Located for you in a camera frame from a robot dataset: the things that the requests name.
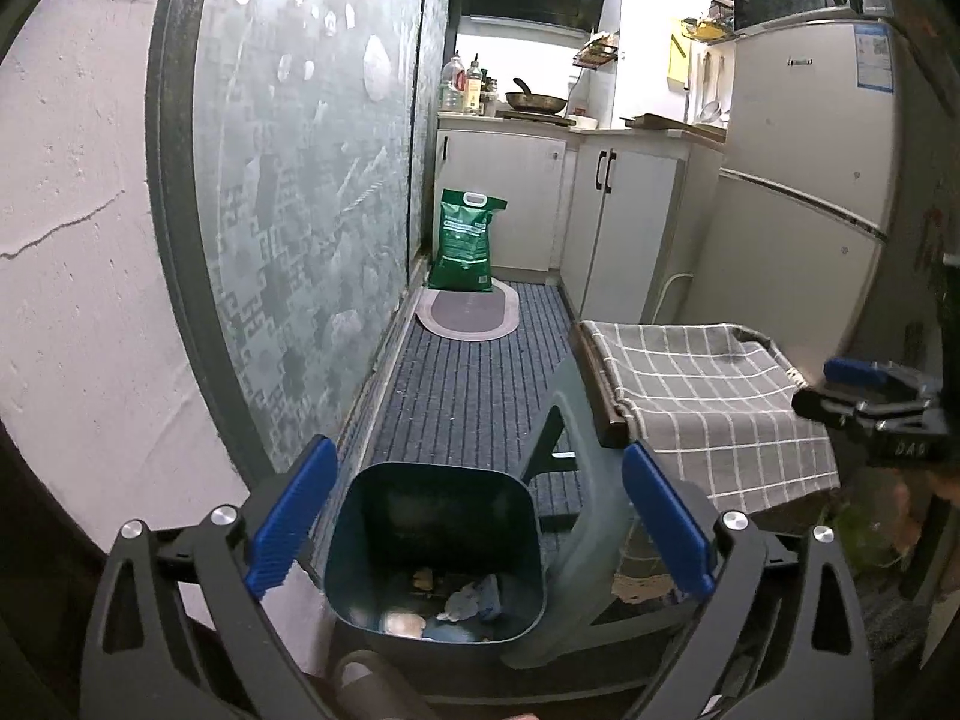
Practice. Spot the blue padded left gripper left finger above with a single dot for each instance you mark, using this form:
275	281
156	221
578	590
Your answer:
281	512

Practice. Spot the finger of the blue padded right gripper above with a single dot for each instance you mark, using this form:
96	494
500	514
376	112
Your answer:
855	373

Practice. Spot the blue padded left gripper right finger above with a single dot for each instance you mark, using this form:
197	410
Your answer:
685	550

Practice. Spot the dark teal trash bin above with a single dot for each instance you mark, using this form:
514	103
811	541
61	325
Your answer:
463	524

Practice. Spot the white kitchen base cabinet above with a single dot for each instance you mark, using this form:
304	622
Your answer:
641	205

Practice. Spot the grey-green plastic stool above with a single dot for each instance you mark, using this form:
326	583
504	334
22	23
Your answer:
580	578

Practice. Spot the brown wooden board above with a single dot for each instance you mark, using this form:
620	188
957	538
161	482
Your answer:
611	428

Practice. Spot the grey checked cloth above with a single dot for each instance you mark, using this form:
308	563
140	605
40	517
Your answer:
715	405

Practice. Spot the white refrigerator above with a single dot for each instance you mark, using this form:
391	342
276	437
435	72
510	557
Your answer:
806	188

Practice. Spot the grey slipper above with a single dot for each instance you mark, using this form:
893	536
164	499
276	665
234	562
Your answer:
368	686

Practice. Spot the brown nut shell scrap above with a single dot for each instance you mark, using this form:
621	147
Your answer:
423	581

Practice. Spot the blue white wrapper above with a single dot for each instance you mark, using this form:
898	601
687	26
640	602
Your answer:
477	600

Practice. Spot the blue striped floor runner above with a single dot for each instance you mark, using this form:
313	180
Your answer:
434	400

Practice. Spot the oval grey pink mat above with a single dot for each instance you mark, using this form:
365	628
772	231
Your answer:
469	316

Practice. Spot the green rice bag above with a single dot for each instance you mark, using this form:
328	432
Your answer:
462	257

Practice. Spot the white corner cabinet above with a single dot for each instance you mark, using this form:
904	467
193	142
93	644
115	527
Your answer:
528	165

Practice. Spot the black frying pan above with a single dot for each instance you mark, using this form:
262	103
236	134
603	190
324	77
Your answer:
525	100

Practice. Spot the clear oil bottle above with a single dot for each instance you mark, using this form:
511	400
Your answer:
453	85

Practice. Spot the patterned frosted glass door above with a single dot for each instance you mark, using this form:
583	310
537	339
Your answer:
286	143

